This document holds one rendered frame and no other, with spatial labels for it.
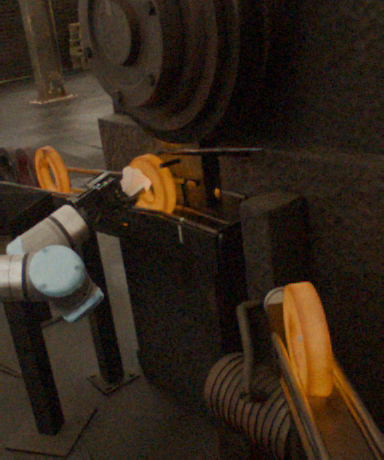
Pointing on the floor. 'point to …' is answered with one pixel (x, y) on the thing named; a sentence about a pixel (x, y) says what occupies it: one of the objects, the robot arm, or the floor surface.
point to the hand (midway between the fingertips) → (149, 179)
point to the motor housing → (249, 412)
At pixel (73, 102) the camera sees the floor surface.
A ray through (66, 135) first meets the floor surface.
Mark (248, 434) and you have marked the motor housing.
